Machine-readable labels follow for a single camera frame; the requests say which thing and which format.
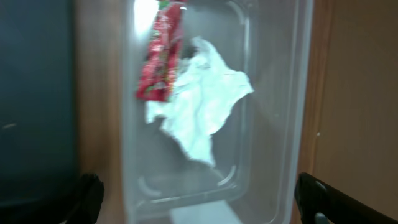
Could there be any clear plastic bin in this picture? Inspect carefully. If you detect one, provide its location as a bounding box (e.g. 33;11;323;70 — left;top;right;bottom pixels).
121;0;314;223

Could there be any red snack wrapper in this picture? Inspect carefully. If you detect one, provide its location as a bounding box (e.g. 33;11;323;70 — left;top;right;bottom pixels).
135;0;187;101

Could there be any black tray bin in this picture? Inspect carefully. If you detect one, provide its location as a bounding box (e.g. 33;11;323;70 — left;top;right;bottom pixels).
1;0;78;207

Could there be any white napkin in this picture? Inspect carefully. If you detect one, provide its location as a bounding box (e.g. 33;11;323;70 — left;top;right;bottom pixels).
145;37;254;168

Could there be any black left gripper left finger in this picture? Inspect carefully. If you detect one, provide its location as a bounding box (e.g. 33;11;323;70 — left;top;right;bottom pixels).
66;174;104;224

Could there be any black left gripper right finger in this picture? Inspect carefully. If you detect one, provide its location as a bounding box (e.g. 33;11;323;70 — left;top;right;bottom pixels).
294;172;397;224

